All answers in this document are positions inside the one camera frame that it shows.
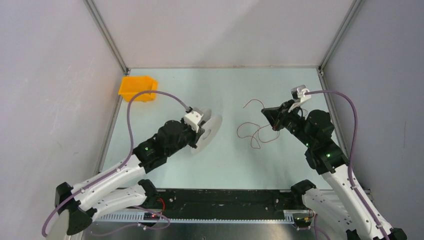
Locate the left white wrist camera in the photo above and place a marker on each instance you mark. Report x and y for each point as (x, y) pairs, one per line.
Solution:
(193, 118)

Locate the controller board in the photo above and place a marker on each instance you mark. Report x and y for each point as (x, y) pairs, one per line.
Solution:
(302, 223)
(148, 216)

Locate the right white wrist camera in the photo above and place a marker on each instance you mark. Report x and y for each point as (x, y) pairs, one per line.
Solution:
(300, 96)

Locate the right controller board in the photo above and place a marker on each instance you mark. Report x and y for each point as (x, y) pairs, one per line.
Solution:
(302, 223)

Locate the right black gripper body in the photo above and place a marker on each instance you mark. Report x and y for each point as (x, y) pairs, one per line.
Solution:
(292, 121)

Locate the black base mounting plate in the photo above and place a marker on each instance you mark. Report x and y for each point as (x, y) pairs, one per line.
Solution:
(224, 204)

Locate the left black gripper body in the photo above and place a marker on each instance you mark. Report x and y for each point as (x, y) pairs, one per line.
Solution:
(192, 136)

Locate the orange plastic bin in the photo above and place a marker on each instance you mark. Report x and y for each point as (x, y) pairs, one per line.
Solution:
(132, 85)

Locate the white perforated cable spool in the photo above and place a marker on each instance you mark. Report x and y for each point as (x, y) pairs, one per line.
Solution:
(211, 125)

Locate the left controller board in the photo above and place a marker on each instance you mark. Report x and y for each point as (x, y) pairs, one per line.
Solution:
(148, 216)

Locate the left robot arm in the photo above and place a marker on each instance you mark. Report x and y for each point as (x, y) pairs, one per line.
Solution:
(85, 202)

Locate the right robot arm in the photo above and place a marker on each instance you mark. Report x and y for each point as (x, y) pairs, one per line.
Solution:
(356, 217)

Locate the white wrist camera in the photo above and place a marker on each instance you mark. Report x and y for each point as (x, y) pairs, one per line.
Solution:
(300, 96)
(193, 118)

